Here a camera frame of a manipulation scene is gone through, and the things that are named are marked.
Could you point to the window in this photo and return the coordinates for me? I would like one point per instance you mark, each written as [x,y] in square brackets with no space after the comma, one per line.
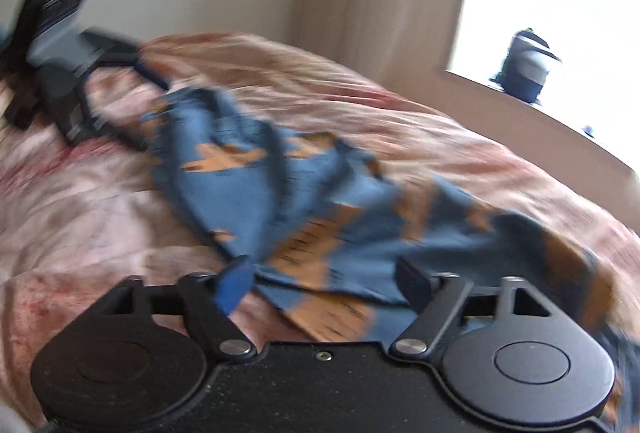
[575,3]

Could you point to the blue pants with orange print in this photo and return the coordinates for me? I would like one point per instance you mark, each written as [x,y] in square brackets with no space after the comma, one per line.
[325,193]

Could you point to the blue and grey backpack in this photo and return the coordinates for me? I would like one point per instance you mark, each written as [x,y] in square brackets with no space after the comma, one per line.
[527,68]

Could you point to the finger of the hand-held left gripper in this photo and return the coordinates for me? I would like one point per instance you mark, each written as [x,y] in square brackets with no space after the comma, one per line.
[102,128]
[150,72]

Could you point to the pink patterned blanket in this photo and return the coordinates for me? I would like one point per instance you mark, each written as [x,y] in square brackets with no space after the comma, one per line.
[450,138]

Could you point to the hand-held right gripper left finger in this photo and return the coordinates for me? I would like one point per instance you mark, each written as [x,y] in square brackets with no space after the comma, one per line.
[234,285]

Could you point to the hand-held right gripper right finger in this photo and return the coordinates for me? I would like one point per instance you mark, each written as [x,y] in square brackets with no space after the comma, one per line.
[414,284]

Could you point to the small blue box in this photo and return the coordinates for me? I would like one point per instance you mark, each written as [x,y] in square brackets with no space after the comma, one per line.
[590,130]

